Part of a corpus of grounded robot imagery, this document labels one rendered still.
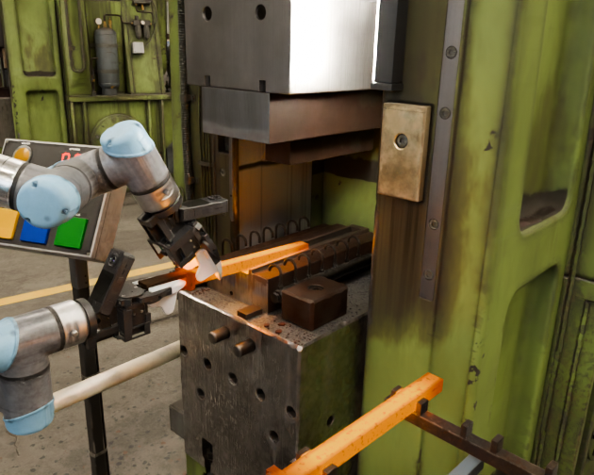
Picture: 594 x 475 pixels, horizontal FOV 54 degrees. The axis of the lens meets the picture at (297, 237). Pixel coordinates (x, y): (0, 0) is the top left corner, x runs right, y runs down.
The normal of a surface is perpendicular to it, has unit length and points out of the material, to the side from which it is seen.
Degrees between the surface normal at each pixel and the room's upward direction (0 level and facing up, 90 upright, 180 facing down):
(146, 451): 0
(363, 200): 90
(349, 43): 90
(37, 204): 90
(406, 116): 90
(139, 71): 79
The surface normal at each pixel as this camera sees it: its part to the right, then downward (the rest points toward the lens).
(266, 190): 0.74, 0.23
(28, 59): 0.51, 0.26
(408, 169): -0.68, 0.22
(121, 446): 0.03, -0.95
